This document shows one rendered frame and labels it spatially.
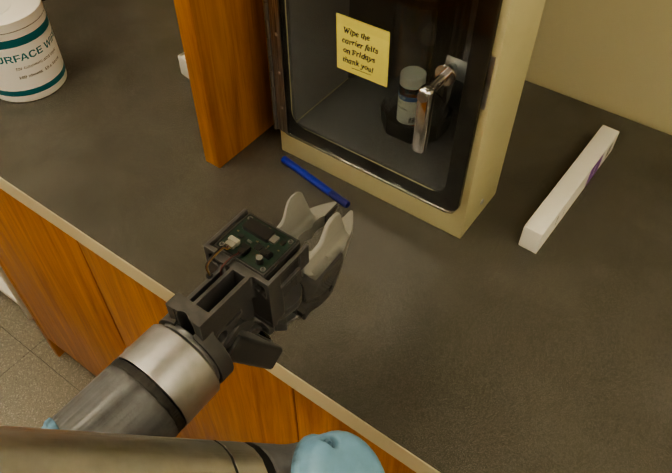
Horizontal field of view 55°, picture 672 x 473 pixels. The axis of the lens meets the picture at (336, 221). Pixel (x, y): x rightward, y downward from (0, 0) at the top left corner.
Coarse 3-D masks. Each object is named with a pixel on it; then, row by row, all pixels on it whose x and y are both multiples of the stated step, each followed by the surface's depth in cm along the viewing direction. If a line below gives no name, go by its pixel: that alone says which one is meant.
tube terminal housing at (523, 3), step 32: (512, 0) 64; (544, 0) 73; (512, 32) 68; (512, 64) 73; (512, 96) 80; (480, 128) 76; (320, 160) 98; (480, 160) 81; (384, 192) 94; (480, 192) 88; (448, 224) 90
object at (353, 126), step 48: (288, 0) 80; (336, 0) 75; (384, 0) 71; (432, 0) 68; (480, 0) 64; (288, 48) 86; (336, 48) 80; (432, 48) 71; (480, 48) 68; (288, 96) 92; (336, 96) 86; (384, 96) 80; (480, 96) 72; (336, 144) 92; (384, 144) 86; (432, 144) 80; (432, 192) 86
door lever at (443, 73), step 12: (444, 72) 72; (432, 84) 70; (444, 84) 73; (420, 96) 70; (432, 96) 70; (420, 108) 71; (432, 108) 71; (420, 120) 72; (420, 132) 73; (420, 144) 74
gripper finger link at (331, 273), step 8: (336, 264) 60; (328, 272) 59; (336, 272) 60; (304, 280) 59; (312, 280) 59; (320, 280) 59; (328, 280) 59; (336, 280) 60; (304, 288) 58; (312, 288) 58; (320, 288) 58; (328, 288) 58; (304, 296) 57; (312, 296) 57; (320, 296) 58; (328, 296) 59; (304, 304) 58; (312, 304) 58; (320, 304) 59; (296, 312) 58; (304, 312) 57
